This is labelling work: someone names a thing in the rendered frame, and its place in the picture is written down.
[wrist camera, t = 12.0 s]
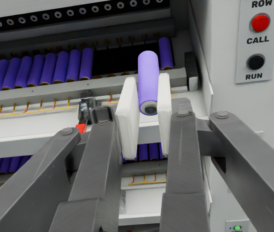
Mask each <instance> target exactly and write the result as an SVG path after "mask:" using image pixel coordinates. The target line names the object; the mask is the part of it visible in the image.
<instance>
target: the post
mask: <svg viewBox="0 0 274 232"><path fill-rule="evenodd" d="M190 1H191V4H192V9H193V13H194V16H195V20H196V24H197V28H198V33H199V37H200V41H201V45H202V49H203V52H204V57H205V61H206V65H207V69H208V73H209V77H210V82H211V85H212V89H213V93H214V96H213V105H212V113H215V112H219V111H227V112H231V113H233V114H235V115H236V116H237V117H238V118H239V119H240V120H241V121H243V122H244V123H245V124H246V125H247V126H248V127H249V128H251V129H252V130H253V131H254V132H258V131H263V136H262V139H263V140H264V141H265V142H266V143H268V144H269V145H270V146H271V147H272V148H273V149H274V66H273V72H272V79H271V80H263V81H252V82H244V83H235V76H236V62H237V48H238V33H239V13H240V0H190ZM204 162H205V167H206V172H207V177H208V182H209V187H210V194H211V199H212V205H211V210H210V216H209V224H210V232H225V230H226V221H228V220H247V219H249V218H248V217H247V215H246V214H245V212H244V211H243V209H242V208H241V206H240V204H239V203H238V201H237V200H236V198H235V197H234V195H233V194H232V193H228V186H227V184H226V183H225V181H224V180H223V178H222V177H221V175H220V174H219V172H218V171H217V169H216V168H215V166H214V164H213V163H212V161H211V156H204Z"/></svg>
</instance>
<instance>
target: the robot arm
mask: <svg viewBox="0 0 274 232"><path fill-rule="evenodd" d="M157 115H158V123H159V131H160V139H161V146H162V154H163V155H164V156H165V157H168V165H167V178H166V190H165V192H164V193H163V195H162V205H161V215H160V226H159V229H155V230H151V231H147V232H210V224H209V216H208V209H207V201H206V194H205V191H204V182H203V174H202V166H201V158H200V155H202V156H211V161H212V163H213V164H214V166H215V168H216V169H217V171H218V172H219V174H220V175H221V177H222V178H223V180H224V181H225V183H226V184H227V186H228V188H229V189H230V191H231V192H232V194H233V195H234V197H235V198H236V200H237V201H238V203H239V204H240V206H241V208H242V209H243V211H244V212H245V214H246V215H247V217H248V218H249V220H250V221H251V223H252V224H253V226H254V228H255V229H256V231H257V232H274V149H273V148H272V147H271V146H270V145H269V144H268V143H266V142H265V141H264V140H263V139H262V138H261V137H260V136H259V135H257V134H256V133H255V132H254V131H253V130H252V129H251V128H249V127H248V126H247V125H246V124H245V123H244V122H243V121H241V120H240V119H239V118H238V117H237V116H236V115H235V114H233V113H231V112H227V111H219V112H215V113H212V114H210V116H209V120H205V119H199V118H197V117H196V115H195V113H194V112H193V110H192V105H191V101H190V99H188V98H186V97H185V98H176V99H171V92H170V82H169V74H167V73H161V74H160V75H159V77H158V96H157ZM90 116H91V120H92V124H93V125H92V128H91V130H90V131H88V132H84V133H80V131H79V129H78V128H75V127H71V128H70V127H67V128H63V129H62V130H60V131H58V132H57V133H56V134H55V135H54V136H53V137H52V138H51V139H49V140H48V141H47V142H46V143H45V144H44V145H43V146H42V147H41V148H40V149H39V150H38V151H37V152H36V153H35V154H34V155H33V156H32V157H31V158H30V159H29V160H28V161H27V162H26V163H25V164H24V165H23V166H22V167H21V168H20V169H19V170H18V171H17V172H16V173H15V174H14V175H13V176H12V177H11V178H10V179H9V180H7V181H6V182H5V183H4V184H3V185H2V186H1V187H0V232H118V222H119V207H120V193H121V179H122V156H123V159H125V160H133V159H134V158H135V157H136V153H137V143H138V132H139V122H140V110H139V100H138V93H137V86H136V80H135V78H134V77H127V79H125V82H124V85H123V89H122V93H121V96H120V99H119V102H118V105H114V106H109V105H103V106H98V107H95V108H93V109H91V110H90ZM121 152H122V155H121Z"/></svg>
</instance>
